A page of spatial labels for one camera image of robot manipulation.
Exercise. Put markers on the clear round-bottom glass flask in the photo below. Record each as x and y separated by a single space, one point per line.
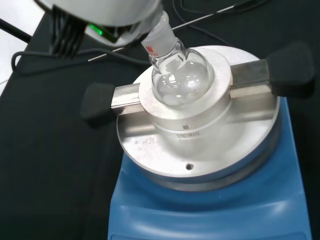
180 75

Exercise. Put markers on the black bench cloth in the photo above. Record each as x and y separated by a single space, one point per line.
50 150

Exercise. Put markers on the heater with blue base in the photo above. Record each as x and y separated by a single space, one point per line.
200 155

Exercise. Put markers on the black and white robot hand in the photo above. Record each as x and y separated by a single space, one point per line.
107 15

